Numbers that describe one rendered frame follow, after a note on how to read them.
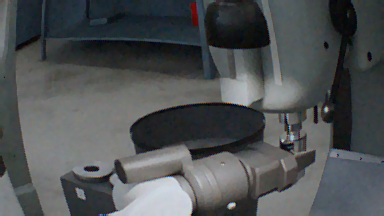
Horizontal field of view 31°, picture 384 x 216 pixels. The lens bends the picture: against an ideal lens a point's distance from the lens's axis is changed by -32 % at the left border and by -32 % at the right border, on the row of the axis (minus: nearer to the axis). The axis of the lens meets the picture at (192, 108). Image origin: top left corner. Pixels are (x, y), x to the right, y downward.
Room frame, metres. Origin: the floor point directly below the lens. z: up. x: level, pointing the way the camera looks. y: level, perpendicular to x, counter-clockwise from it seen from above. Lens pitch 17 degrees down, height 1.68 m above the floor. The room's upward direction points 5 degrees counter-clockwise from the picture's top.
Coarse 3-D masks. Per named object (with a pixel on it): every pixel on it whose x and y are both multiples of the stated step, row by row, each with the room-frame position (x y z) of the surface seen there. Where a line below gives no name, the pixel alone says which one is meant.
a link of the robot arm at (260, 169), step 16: (256, 144) 1.20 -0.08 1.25; (208, 160) 1.12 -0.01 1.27; (224, 160) 1.11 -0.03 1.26; (240, 160) 1.13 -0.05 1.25; (256, 160) 1.14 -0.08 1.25; (272, 160) 1.13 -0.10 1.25; (288, 160) 1.12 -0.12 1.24; (224, 176) 1.09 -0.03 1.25; (240, 176) 1.10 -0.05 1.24; (256, 176) 1.11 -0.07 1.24; (272, 176) 1.12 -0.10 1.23; (288, 176) 1.11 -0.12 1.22; (224, 192) 1.08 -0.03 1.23; (240, 192) 1.09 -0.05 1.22; (256, 192) 1.11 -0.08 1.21; (224, 208) 1.08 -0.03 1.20
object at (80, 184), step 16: (64, 176) 1.48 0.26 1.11; (80, 176) 1.45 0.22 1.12; (96, 176) 1.45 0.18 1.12; (112, 176) 1.45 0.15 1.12; (64, 192) 1.47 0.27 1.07; (80, 192) 1.44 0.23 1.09; (96, 192) 1.41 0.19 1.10; (112, 192) 1.40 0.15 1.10; (80, 208) 1.45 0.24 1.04; (96, 208) 1.42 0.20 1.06; (112, 208) 1.40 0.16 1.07
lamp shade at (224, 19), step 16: (224, 0) 0.95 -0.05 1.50; (240, 0) 0.95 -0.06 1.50; (208, 16) 0.96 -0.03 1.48; (224, 16) 0.94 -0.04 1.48; (240, 16) 0.94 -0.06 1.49; (256, 16) 0.94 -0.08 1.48; (208, 32) 0.95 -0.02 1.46; (224, 32) 0.94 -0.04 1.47; (240, 32) 0.93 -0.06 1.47; (256, 32) 0.94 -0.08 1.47; (240, 48) 0.93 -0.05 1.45; (256, 48) 0.94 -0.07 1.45
